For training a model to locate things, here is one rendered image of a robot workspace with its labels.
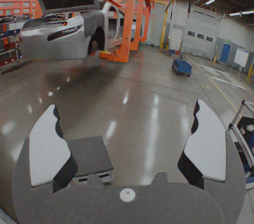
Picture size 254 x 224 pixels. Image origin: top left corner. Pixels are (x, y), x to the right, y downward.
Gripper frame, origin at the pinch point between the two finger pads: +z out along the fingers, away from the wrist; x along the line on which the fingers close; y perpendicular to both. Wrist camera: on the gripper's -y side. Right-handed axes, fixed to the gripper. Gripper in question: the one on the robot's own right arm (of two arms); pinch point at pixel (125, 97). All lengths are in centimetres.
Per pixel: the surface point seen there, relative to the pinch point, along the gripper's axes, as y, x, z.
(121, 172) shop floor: 124, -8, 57
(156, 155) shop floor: 130, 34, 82
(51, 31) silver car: -16, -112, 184
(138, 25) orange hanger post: -15, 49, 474
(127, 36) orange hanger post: 12, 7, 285
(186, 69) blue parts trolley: 128, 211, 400
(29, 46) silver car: 0, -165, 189
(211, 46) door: 105, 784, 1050
